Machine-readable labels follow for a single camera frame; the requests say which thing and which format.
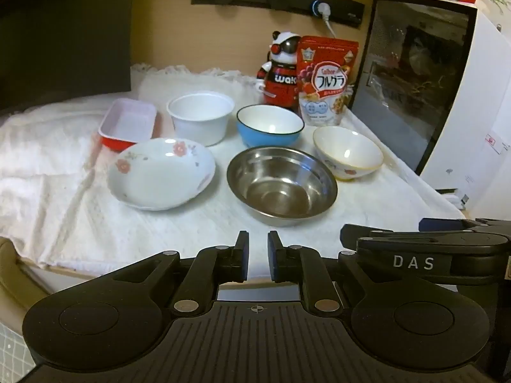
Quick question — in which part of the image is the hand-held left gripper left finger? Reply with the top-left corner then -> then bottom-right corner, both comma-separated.
115,230 -> 250,315

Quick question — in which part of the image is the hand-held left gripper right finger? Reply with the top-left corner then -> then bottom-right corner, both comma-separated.
267,230 -> 394,315

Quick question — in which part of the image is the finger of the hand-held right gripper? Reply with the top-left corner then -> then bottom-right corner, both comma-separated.
339,224 -> 396,253
419,218 -> 486,233

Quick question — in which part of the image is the stainless steel bowl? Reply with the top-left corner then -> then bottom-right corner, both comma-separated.
227,146 -> 339,227

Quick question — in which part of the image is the cream floral rice bowl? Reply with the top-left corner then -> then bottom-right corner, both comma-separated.
312,126 -> 384,182

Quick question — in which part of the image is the white floral plate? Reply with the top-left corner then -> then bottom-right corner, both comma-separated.
106,137 -> 217,211

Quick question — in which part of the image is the blue enamel bowl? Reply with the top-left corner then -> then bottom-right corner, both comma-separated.
236,104 -> 306,149

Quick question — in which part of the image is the white plastic bowl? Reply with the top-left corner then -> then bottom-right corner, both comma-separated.
166,90 -> 235,147

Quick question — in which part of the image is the red rectangular food tray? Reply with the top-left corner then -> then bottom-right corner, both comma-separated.
98,98 -> 157,152

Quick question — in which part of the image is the white computer case glass panel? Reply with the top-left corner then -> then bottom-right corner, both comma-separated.
348,0 -> 511,219

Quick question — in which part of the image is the red cereal bag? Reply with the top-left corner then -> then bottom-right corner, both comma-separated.
296,35 -> 359,127

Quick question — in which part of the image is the red black robot figurine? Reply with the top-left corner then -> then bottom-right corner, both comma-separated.
255,30 -> 302,115

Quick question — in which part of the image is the white table cloth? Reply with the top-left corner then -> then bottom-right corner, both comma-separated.
0,63 -> 468,271

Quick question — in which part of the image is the white red figurine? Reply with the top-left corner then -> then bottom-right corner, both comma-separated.
452,0 -> 490,12

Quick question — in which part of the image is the beige chair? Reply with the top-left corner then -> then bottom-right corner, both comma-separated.
0,236 -> 54,352

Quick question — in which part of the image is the grey grid mat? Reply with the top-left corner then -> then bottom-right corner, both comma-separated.
0,319 -> 36,383

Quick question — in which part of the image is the black monitor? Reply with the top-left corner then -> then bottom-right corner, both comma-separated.
0,0 -> 134,116

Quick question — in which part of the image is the white plug and cable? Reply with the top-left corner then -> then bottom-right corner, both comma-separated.
317,2 -> 338,39

